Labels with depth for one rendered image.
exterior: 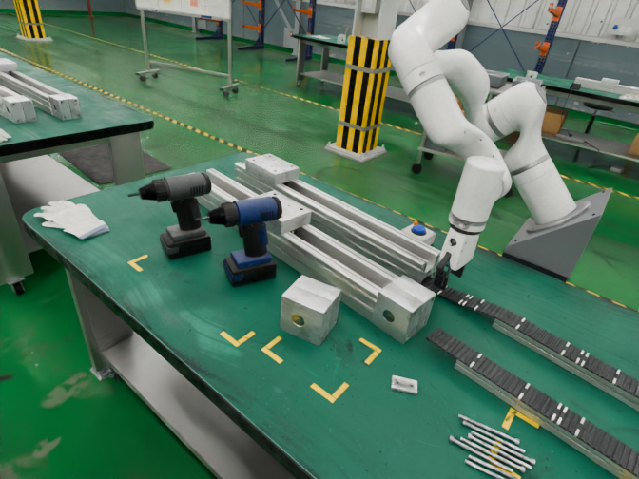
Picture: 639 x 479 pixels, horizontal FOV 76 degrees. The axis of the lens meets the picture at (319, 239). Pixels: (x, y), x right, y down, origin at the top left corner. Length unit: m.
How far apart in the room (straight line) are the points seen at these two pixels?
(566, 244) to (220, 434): 1.19
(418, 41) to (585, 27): 7.57
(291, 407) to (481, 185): 0.59
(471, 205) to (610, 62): 7.56
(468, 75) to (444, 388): 0.81
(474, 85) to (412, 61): 0.32
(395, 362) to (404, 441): 0.18
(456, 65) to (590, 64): 7.28
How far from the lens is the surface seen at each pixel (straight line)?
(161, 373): 1.61
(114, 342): 1.75
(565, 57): 8.53
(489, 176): 0.94
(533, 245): 1.38
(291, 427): 0.78
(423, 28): 1.07
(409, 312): 0.89
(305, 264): 1.07
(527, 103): 1.36
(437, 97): 0.97
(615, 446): 0.94
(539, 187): 1.39
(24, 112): 2.35
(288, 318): 0.89
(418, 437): 0.81
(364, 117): 4.16
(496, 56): 8.78
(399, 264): 1.10
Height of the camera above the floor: 1.43
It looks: 31 degrees down
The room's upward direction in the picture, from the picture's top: 7 degrees clockwise
